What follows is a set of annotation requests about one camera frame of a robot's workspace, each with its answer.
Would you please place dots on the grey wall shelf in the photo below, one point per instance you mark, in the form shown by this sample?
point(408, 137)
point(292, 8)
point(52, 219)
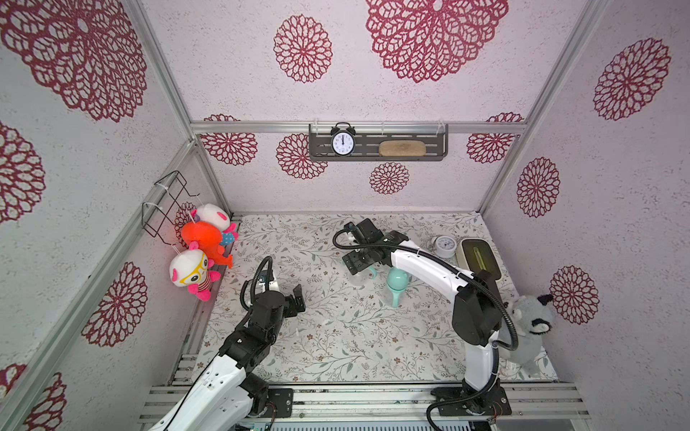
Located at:
point(435, 137)

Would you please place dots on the white small alarm clock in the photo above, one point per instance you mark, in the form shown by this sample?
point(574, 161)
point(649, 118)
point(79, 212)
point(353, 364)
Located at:
point(444, 246)

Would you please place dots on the black alarm clock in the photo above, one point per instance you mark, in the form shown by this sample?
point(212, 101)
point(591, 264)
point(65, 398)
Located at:
point(343, 138)

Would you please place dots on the wooden brush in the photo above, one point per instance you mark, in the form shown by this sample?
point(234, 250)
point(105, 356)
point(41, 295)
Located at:
point(402, 148)

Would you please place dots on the orange plush toy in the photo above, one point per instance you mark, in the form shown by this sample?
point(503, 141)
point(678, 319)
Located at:
point(205, 237)

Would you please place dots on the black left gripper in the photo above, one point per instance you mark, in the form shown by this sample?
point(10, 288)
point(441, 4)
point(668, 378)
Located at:
point(292, 309)

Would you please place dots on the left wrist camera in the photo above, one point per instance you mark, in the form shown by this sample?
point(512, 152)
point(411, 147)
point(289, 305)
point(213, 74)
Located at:
point(267, 281)

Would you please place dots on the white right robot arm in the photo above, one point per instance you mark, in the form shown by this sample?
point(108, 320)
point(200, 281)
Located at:
point(351, 331)

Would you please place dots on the white plush red striped outfit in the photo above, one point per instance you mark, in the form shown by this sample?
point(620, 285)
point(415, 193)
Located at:
point(192, 269)

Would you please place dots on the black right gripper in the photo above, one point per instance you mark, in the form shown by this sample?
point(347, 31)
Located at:
point(361, 257)

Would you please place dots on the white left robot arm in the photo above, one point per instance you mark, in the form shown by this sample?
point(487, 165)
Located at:
point(227, 391)

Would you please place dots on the cream box dark lid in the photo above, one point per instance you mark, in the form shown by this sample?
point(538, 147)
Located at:
point(476, 255)

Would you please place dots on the white plush blue polka-dot outfit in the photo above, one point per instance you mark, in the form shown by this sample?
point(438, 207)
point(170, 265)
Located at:
point(217, 217)

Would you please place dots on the black wire basket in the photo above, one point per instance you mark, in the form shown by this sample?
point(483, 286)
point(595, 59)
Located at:
point(157, 218)

